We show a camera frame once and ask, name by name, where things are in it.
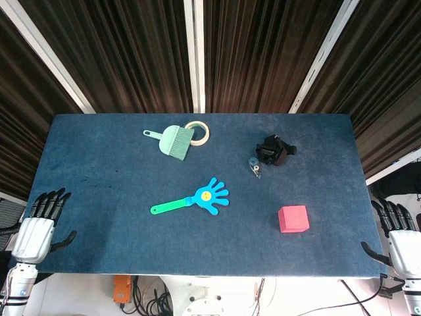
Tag black strap with buckle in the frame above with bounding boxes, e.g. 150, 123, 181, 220
255, 134, 298, 167

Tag thin black cable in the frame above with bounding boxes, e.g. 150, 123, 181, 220
297, 278, 385, 316

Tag mint green hand brush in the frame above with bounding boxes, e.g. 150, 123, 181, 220
143, 124, 195, 162

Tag blue correction tape dispenser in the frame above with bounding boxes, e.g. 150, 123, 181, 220
248, 157, 263, 180

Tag blue table cloth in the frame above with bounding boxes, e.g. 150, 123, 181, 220
9, 113, 387, 279

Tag white frame post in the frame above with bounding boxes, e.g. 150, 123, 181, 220
288, 0, 362, 115
0, 0, 96, 115
183, 0, 207, 115

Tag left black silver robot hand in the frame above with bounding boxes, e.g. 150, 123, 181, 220
11, 187, 78, 264

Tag red foam cube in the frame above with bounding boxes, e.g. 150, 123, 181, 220
278, 205, 310, 234

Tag blue hand clapper green handle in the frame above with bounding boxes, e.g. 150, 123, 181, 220
150, 176, 230, 217

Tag dark brown curtain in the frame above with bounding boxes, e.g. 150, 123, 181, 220
0, 0, 421, 201

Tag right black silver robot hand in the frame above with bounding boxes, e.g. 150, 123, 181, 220
360, 196, 421, 280

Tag black cable bundle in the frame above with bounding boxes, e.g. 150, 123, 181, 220
120, 276, 174, 316

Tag white masking tape roll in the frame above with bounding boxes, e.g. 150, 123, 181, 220
184, 120, 211, 147

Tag white frame rail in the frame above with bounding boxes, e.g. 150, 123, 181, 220
365, 157, 421, 186

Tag orange device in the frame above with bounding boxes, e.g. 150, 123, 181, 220
113, 275, 133, 304

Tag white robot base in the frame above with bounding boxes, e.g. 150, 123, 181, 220
164, 275, 260, 316

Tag red white wire bundle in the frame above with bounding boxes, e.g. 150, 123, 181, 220
252, 278, 266, 316

